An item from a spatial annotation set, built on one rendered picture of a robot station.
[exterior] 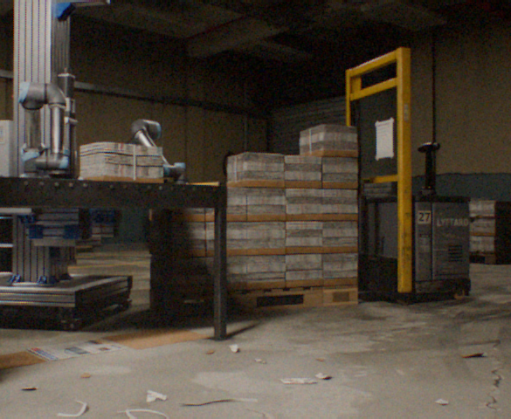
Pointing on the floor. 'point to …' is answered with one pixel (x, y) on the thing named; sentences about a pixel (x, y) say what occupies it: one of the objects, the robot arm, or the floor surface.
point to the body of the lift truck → (427, 241)
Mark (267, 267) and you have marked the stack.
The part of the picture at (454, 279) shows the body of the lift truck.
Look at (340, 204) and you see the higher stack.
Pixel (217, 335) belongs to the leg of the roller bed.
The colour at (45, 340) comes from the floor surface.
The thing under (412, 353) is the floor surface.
